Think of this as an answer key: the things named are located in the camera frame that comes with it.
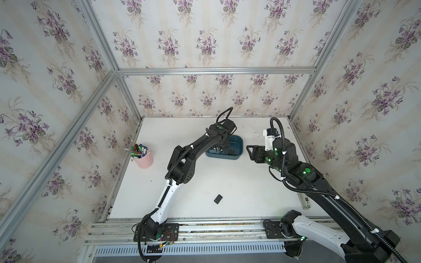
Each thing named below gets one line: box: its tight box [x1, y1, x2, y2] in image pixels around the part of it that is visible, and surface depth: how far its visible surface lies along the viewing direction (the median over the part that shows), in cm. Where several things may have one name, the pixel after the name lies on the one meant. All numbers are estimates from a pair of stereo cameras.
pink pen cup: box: [123, 141, 154, 169], surface depth 90 cm
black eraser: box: [213, 193, 224, 205], surface depth 85 cm
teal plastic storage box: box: [205, 134, 244, 160], surface depth 100 cm
